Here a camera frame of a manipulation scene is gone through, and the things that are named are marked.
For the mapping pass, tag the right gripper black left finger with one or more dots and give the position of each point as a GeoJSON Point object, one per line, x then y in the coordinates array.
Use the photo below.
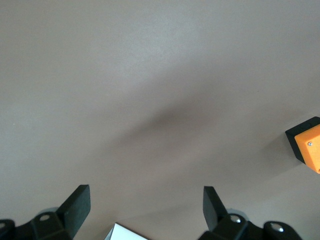
{"type": "Point", "coordinates": [75, 212]}

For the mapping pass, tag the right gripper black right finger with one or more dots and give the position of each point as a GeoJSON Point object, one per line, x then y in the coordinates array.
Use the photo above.
{"type": "Point", "coordinates": [215, 215]}

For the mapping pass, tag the white drawer cabinet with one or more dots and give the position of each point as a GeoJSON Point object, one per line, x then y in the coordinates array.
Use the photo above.
{"type": "Point", "coordinates": [127, 233]}

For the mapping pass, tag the orange and black button box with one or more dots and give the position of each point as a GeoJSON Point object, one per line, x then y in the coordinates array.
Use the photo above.
{"type": "Point", "coordinates": [310, 150]}

